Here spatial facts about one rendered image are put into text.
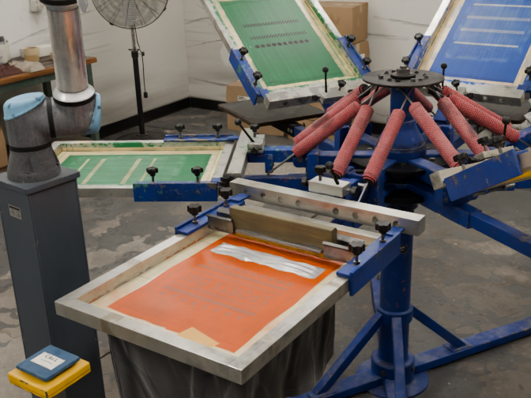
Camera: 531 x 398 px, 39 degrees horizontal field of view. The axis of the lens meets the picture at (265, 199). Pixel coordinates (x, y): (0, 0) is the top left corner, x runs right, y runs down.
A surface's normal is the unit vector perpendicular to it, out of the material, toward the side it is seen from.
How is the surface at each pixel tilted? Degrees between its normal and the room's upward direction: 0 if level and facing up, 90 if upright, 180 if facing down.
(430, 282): 0
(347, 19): 89
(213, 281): 0
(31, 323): 90
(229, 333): 0
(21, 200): 90
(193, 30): 90
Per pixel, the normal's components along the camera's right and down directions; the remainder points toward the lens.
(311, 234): -0.56, 0.32
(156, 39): 0.83, 0.18
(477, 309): -0.04, -0.93
